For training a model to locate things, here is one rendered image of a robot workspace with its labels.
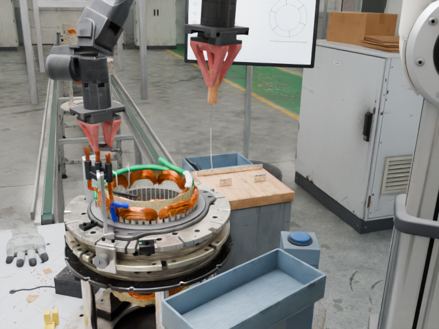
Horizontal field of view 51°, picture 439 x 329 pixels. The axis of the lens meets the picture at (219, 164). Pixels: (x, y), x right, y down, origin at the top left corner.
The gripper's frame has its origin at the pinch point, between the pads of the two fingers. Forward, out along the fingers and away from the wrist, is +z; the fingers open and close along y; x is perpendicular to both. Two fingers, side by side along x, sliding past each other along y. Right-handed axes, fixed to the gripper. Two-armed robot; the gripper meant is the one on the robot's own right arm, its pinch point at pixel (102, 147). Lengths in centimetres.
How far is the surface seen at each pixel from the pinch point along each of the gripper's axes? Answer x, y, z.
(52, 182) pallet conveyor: -87, -16, 40
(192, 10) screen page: -64, -72, -25
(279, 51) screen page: -37, -94, -10
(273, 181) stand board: 18.2, -35.3, 11.6
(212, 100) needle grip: 29.3, -7.9, -14.3
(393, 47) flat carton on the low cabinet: -65, -224, 0
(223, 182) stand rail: 13.7, -23.1, 10.1
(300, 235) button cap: 38.4, -22.3, 13.5
